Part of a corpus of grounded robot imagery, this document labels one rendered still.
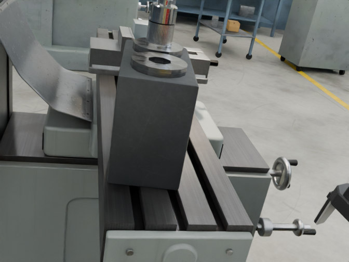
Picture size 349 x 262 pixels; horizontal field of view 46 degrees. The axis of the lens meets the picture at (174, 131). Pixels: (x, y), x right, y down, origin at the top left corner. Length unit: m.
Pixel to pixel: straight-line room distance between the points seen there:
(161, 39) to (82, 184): 0.57
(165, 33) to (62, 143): 0.50
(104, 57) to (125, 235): 0.67
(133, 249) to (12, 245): 0.73
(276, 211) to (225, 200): 1.81
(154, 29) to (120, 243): 0.36
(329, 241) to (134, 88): 1.95
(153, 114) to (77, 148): 0.53
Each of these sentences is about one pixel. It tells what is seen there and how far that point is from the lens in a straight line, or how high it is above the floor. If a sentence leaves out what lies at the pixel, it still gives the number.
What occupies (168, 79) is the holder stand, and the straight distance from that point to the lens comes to 0.61.
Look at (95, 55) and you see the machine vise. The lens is 1.17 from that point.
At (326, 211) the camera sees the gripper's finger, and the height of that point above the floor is 0.98.
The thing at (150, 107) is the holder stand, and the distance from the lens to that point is 0.62.
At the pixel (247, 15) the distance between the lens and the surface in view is 7.62.
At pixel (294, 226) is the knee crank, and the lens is 1.44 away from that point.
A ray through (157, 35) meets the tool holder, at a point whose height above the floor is 1.18.
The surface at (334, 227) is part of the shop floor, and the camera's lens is 2.56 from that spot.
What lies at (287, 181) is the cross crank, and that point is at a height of 0.66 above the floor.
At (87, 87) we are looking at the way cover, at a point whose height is 0.89.
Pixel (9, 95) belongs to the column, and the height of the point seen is 0.83.
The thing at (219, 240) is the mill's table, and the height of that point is 0.94.
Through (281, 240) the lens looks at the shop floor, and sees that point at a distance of 2.29.
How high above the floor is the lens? 1.34
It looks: 25 degrees down
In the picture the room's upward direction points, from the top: 10 degrees clockwise
